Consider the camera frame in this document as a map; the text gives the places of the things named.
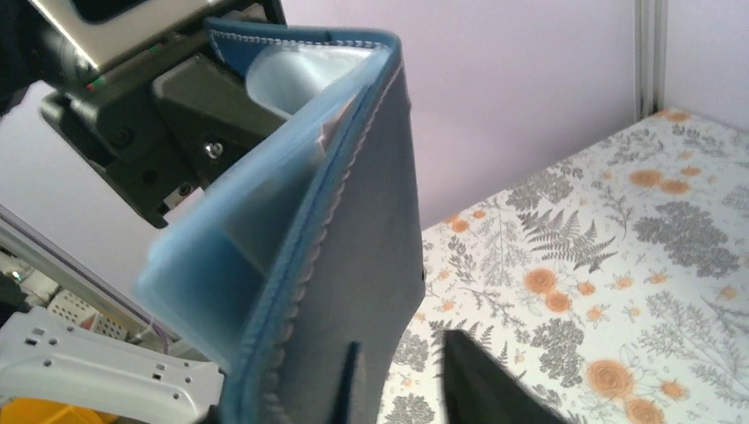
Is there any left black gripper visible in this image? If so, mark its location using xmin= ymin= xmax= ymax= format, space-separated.
xmin=38 ymin=1 xmax=285 ymax=228

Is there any blue card holder wallet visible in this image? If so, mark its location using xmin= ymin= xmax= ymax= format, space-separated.
xmin=133 ymin=18 xmax=425 ymax=423

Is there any aluminium rail frame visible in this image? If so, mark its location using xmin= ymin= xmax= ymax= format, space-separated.
xmin=1 ymin=206 xmax=177 ymax=352

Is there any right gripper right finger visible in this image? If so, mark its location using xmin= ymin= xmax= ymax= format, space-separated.
xmin=441 ymin=329 xmax=565 ymax=424

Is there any floral patterned table mat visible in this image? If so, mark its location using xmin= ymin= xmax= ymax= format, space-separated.
xmin=379 ymin=110 xmax=748 ymax=423

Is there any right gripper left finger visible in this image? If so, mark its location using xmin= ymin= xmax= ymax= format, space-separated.
xmin=330 ymin=342 xmax=362 ymax=424

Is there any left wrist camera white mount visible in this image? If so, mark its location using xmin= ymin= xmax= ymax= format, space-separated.
xmin=30 ymin=0 xmax=229 ymax=70

